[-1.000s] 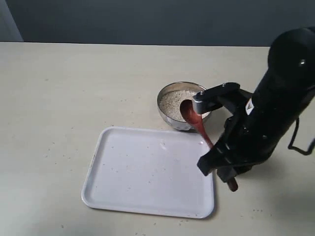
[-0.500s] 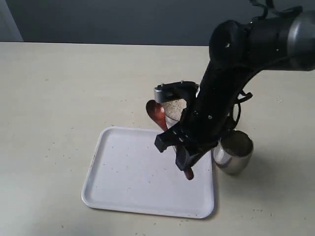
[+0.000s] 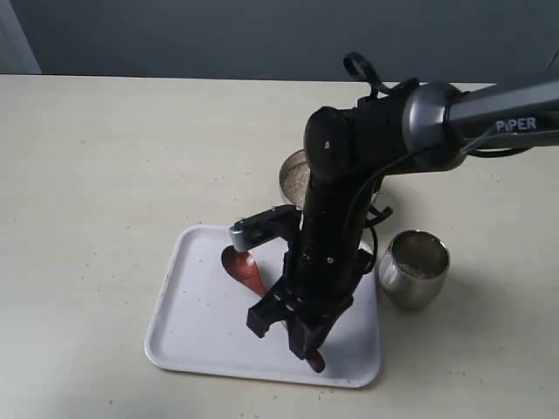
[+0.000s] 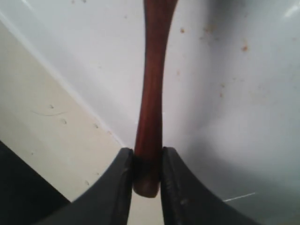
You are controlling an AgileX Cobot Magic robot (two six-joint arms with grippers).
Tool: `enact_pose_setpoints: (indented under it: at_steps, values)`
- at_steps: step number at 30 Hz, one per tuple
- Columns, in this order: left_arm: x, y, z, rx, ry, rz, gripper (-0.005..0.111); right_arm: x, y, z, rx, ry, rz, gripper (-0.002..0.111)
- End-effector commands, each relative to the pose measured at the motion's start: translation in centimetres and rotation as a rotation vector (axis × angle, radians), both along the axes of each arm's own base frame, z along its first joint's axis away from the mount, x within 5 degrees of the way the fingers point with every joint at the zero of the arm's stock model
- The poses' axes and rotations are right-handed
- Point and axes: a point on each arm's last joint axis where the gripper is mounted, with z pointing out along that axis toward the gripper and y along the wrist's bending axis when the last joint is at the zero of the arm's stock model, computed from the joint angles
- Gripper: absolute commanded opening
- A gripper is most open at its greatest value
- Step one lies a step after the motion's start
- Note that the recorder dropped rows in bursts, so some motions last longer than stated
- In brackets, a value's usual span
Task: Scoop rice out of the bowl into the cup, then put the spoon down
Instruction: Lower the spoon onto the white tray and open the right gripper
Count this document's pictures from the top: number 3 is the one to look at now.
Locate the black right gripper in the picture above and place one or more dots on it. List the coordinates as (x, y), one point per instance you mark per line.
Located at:
(321, 268)

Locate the brown wooden spoon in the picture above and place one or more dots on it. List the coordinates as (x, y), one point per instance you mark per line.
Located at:
(243, 267)

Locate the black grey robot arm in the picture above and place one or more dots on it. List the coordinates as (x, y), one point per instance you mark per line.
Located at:
(413, 128)

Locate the small steel cup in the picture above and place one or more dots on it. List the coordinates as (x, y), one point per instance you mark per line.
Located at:
(413, 269)

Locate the steel bowl of rice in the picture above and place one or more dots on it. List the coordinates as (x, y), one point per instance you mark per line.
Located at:
(293, 179)

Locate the white plastic tray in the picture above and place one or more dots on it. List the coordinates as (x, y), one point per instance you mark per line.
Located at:
(199, 325)

